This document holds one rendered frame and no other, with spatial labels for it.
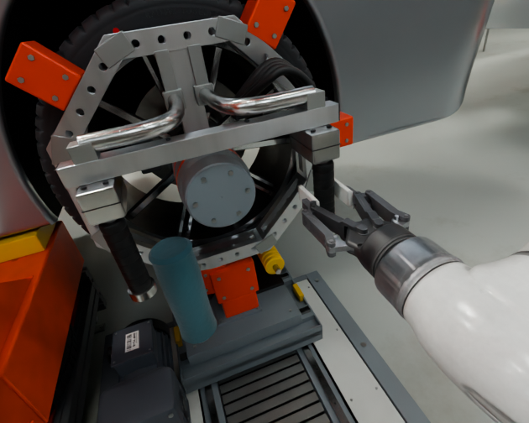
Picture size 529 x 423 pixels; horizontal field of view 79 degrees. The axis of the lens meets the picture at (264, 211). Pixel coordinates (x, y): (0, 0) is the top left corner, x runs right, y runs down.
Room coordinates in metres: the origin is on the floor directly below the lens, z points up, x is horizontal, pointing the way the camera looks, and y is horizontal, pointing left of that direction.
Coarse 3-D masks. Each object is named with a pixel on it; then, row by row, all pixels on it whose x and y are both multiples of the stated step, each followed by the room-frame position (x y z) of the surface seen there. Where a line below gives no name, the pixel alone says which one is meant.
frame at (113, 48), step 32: (128, 32) 0.63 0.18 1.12; (160, 32) 0.64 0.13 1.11; (192, 32) 0.65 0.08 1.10; (224, 32) 0.66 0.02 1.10; (96, 64) 0.61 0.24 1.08; (256, 64) 0.69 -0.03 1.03; (96, 96) 0.60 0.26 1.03; (64, 128) 0.59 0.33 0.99; (64, 160) 0.58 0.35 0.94; (288, 192) 0.73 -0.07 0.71; (288, 224) 0.69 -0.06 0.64; (224, 256) 0.64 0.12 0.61
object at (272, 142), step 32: (256, 96) 0.79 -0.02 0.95; (96, 128) 0.83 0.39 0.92; (256, 160) 0.98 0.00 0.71; (288, 160) 0.79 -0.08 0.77; (128, 192) 0.83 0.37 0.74; (160, 192) 0.72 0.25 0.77; (256, 192) 0.85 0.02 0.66; (128, 224) 0.67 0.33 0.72; (160, 224) 0.75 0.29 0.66; (192, 224) 0.79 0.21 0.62
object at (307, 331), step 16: (288, 272) 1.02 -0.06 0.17; (288, 288) 0.95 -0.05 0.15; (304, 304) 0.85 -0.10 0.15; (304, 320) 0.77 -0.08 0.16; (176, 336) 0.77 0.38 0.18; (272, 336) 0.73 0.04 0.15; (288, 336) 0.72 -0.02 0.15; (304, 336) 0.71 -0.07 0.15; (320, 336) 0.73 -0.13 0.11; (224, 352) 0.69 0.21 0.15; (240, 352) 0.69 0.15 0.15; (256, 352) 0.67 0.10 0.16; (272, 352) 0.68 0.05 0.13; (192, 368) 0.65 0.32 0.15; (208, 368) 0.63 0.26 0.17; (224, 368) 0.64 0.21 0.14; (240, 368) 0.65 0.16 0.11; (192, 384) 0.61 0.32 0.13; (208, 384) 0.62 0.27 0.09
